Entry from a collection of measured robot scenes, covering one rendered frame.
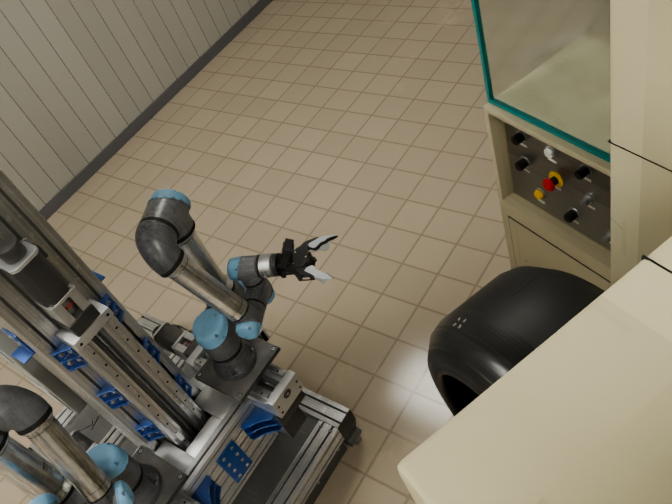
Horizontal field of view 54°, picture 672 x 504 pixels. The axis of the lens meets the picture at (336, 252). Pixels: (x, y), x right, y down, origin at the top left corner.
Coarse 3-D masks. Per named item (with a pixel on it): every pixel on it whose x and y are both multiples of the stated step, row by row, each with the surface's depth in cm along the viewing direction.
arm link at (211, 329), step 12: (204, 312) 210; (216, 312) 209; (204, 324) 207; (216, 324) 206; (228, 324) 209; (204, 336) 205; (216, 336) 205; (228, 336) 208; (204, 348) 208; (216, 348) 207; (228, 348) 210; (216, 360) 213
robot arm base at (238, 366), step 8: (240, 344) 215; (248, 344) 221; (240, 352) 215; (248, 352) 218; (224, 360) 212; (232, 360) 214; (240, 360) 215; (248, 360) 217; (216, 368) 217; (224, 368) 215; (232, 368) 216; (240, 368) 216; (248, 368) 217; (224, 376) 217; (232, 376) 216; (240, 376) 217
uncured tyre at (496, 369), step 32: (512, 288) 124; (544, 288) 119; (576, 288) 117; (448, 320) 129; (480, 320) 120; (512, 320) 116; (544, 320) 114; (448, 352) 124; (480, 352) 115; (512, 352) 112; (448, 384) 143; (480, 384) 115
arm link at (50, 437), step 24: (0, 408) 154; (24, 408) 157; (48, 408) 162; (24, 432) 158; (48, 432) 161; (48, 456) 163; (72, 456) 165; (72, 480) 167; (96, 480) 169; (120, 480) 176
